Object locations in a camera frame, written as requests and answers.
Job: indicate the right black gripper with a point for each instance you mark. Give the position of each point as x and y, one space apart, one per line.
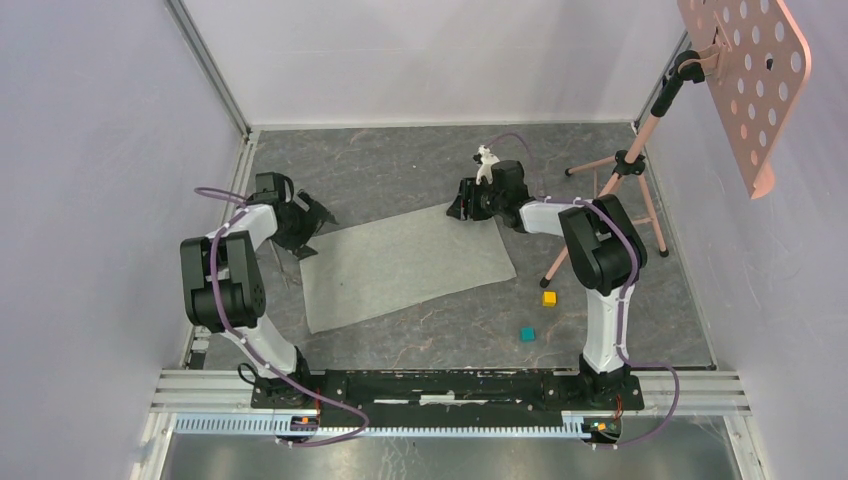
461 208

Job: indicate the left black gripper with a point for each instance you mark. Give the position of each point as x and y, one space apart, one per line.
317 215

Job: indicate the grey cloth napkin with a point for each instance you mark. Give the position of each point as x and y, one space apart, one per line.
369 270

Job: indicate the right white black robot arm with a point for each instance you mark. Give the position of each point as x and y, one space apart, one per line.
604 249

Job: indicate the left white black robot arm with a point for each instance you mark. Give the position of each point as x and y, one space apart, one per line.
223 288

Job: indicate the silver spoon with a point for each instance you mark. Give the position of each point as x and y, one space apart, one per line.
283 274

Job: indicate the yellow cube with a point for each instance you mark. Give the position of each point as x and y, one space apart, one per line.
549 299

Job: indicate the teal cube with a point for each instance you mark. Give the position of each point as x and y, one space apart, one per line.
527 334

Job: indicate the pink tripod stand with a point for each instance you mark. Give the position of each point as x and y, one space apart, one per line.
689 66

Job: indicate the pink perforated tray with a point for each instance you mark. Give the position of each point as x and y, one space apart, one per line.
757 62

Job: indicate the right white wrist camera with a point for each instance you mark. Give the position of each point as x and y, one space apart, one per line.
485 160

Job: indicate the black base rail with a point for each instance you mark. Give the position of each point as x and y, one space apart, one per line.
461 398

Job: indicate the white toothed cable strip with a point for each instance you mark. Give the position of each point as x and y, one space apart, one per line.
284 425

